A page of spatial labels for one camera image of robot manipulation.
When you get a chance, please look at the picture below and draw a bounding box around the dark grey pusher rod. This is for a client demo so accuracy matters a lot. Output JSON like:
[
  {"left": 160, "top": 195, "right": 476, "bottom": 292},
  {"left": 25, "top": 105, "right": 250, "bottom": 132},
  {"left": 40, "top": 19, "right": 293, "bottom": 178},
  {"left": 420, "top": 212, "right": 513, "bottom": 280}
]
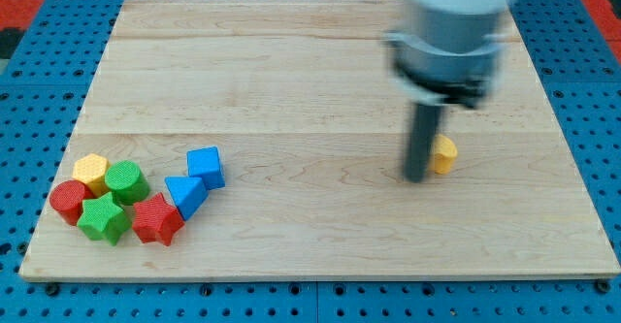
[{"left": 403, "top": 103, "right": 442, "bottom": 182}]

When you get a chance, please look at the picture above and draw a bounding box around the yellow heart block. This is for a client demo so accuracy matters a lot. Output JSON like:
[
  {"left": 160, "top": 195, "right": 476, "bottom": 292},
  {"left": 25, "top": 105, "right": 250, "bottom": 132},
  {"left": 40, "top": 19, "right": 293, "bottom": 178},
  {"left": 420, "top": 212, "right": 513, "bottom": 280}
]
[{"left": 430, "top": 134, "right": 458, "bottom": 175}]

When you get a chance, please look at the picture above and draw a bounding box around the red cylinder block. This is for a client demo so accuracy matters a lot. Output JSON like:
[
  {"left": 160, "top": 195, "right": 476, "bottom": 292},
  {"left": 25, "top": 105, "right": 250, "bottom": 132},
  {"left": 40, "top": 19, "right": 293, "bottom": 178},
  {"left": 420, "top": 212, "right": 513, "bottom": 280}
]
[{"left": 49, "top": 179, "right": 95, "bottom": 226}]

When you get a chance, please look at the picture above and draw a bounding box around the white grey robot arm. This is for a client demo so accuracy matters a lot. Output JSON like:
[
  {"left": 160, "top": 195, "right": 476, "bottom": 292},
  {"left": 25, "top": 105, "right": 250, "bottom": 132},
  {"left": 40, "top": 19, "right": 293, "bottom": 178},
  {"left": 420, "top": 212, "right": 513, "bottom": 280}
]
[{"left": 384, "top": 0, "right": 513, "bottom": 182}]

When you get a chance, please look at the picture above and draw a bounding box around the green star block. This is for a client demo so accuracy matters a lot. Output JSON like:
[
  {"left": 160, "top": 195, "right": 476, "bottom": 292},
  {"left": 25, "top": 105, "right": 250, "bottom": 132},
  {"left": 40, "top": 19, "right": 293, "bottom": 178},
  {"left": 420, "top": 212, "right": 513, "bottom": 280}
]
[{"left": 77, "top": 192, "right": 132, "bottom": 246}]

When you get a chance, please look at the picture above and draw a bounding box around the yellow hexagon block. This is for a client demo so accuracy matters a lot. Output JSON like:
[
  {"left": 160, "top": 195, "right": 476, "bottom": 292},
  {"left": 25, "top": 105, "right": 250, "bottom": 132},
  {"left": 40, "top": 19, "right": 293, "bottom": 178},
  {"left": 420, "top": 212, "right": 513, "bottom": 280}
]
[{"left": 72, "top": 153, "right": 111, "bottom": 197}]

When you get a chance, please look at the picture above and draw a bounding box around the green cylinder block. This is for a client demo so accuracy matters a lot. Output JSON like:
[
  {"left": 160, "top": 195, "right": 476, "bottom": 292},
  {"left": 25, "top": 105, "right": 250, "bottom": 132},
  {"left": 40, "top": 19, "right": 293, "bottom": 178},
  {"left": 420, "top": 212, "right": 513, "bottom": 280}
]
[{"left": 105, "top": 160, "right": 150, "bottom": 206}]

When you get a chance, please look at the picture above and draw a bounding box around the red star block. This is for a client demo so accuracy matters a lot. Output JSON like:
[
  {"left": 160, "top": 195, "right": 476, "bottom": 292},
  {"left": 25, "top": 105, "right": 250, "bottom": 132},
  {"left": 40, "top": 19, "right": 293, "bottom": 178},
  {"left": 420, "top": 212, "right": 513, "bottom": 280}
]
[{"left": 132, "top": 192, "right": 185, "bottom": 246}]

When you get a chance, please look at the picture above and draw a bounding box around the blue cube block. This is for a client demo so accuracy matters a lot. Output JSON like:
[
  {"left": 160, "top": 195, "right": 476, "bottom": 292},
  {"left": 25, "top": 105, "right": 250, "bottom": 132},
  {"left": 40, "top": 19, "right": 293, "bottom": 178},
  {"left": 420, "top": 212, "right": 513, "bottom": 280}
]
[{"left": 186, "top": 146, "right": 225, "bottom": 190}]

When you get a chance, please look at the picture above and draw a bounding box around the blue triangle block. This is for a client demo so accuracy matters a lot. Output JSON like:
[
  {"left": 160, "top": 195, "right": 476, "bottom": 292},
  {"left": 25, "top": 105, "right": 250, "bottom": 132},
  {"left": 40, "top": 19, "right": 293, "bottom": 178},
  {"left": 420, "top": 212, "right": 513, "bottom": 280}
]
[{"left": 164, "top": 177, "right": 209, "bottom": 221}]

